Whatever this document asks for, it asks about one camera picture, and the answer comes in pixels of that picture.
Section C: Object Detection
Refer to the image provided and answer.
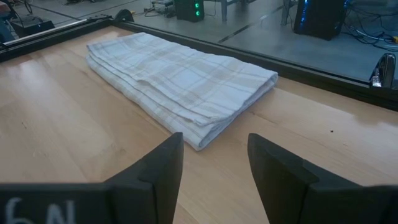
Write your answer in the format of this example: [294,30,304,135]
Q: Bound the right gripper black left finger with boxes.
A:
[104,131,185,224]

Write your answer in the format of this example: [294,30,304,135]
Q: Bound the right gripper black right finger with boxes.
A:
[247,133,398,224]

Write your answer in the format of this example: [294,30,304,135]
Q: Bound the folded plaid white towel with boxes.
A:
[86,32,279,152]

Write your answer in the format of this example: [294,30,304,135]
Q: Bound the computer tower with blue lights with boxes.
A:
[294,0,349,41]

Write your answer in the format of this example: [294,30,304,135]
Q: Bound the computer tower with green lights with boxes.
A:
[173,0,205,23]

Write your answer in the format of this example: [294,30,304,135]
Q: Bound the grey metal table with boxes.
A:
[205,0,259,22]

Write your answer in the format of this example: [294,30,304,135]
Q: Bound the black floor box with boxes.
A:
[11,15,56,39]

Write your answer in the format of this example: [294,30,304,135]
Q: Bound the black frame handle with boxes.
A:
[114,8,135,23]
[369,52,397,90]

